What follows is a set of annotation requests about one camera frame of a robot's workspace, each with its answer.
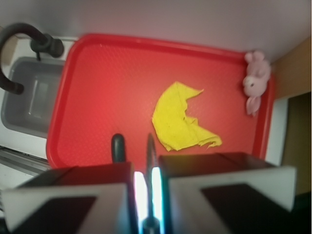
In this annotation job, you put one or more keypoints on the pink plush bunny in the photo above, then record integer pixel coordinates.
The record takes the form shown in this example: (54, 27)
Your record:
(255, 83)

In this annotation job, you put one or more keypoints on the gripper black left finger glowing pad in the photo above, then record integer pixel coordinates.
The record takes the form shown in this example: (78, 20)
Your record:
(77, 200)

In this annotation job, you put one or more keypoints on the black faucet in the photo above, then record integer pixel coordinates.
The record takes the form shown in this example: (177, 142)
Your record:
(39, 42)

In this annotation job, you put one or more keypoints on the silver key bunch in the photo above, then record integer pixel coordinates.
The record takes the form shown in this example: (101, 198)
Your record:
(150, 225)

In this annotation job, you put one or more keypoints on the red plastic tray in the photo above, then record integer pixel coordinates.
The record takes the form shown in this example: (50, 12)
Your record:
(111, 84)

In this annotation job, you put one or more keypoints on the grey sink basin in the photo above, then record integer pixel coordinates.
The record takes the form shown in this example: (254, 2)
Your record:
(31, 111)

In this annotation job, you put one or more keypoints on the yellow microfiber cloth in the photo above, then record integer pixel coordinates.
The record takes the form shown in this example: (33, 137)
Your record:
(174, 129)

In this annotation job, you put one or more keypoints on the black oval remote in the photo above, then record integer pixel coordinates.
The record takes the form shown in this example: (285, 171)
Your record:
(118, 148)

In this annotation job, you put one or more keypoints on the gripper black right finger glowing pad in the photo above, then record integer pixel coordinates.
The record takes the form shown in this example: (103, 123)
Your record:
(226, 193)

